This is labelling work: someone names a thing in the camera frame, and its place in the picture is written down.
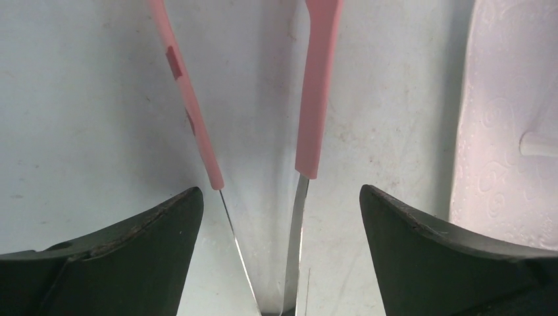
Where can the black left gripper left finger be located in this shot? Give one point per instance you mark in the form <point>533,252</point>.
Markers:
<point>137,266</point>

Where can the white three-tier cake stand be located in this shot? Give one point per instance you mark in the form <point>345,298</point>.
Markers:
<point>505,169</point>

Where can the pink-tipped metal tongs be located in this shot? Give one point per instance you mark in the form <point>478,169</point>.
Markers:
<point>324,21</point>

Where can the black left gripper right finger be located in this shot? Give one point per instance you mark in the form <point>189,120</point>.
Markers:
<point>428,266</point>

